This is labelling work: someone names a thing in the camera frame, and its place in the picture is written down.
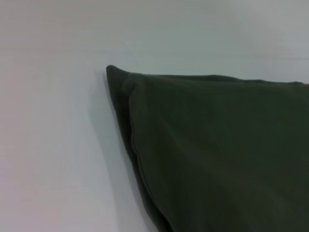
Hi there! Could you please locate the dark green FREE t-shirt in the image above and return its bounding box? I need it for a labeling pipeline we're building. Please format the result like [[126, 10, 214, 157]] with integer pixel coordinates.
[[106, 64, 309, 232]]

